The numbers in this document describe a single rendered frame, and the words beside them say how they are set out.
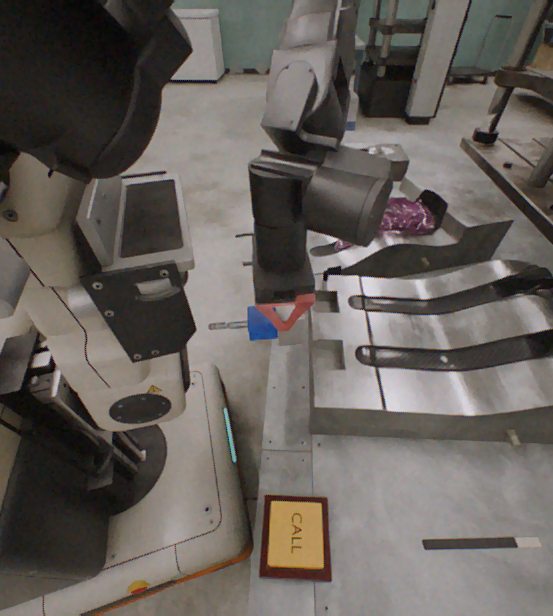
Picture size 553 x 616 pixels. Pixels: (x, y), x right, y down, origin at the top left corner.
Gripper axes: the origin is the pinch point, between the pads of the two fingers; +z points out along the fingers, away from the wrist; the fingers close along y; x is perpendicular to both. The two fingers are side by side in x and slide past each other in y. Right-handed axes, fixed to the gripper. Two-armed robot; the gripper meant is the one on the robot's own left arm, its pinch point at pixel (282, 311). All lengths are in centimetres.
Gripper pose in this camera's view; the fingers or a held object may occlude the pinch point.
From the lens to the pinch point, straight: 42.0
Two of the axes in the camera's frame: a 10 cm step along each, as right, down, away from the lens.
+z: 0.1, 6.9, 7.3
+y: -1.0, -7.2, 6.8
